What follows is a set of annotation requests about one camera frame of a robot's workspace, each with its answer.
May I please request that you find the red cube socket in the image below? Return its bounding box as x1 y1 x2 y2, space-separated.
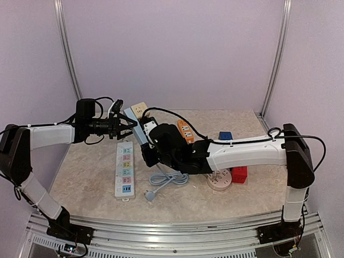
231 167 248 184

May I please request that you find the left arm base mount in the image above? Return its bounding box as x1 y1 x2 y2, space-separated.
46 224 94 245

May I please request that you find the orange power strip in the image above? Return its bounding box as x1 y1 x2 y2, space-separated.
177 119 194 144

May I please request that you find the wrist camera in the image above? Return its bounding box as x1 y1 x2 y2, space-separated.
107 99 124 118
141 117 158 137

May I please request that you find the white power strip blue USB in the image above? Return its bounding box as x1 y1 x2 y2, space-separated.
114 141 135 202

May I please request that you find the front aluminium rail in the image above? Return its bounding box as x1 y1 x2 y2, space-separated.
18 209 334 257

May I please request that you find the aluminium frame post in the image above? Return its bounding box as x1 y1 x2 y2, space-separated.
53 0 83 100
260 0 292 120

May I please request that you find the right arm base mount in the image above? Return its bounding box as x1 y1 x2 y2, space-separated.
257 224 303 245

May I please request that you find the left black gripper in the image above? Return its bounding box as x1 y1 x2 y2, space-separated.
87 112 137 140

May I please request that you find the beige cube socket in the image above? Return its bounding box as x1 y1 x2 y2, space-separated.
131 102 148 120

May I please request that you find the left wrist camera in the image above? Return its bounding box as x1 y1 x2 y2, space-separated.
107 99 124 118

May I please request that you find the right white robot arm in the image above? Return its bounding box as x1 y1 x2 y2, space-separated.
142 121 316 239

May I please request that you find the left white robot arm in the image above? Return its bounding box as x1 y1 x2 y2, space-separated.
1 98 138 239

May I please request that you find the left aluminium frame post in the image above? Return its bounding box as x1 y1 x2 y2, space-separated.
53 0 83 100

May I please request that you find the white round socket base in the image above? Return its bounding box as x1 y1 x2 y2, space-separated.
206 169 232 191

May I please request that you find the right aluminium frame post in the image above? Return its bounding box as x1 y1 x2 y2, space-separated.
260 0 292 120

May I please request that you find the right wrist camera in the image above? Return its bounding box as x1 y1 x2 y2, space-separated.
141 117 158 137

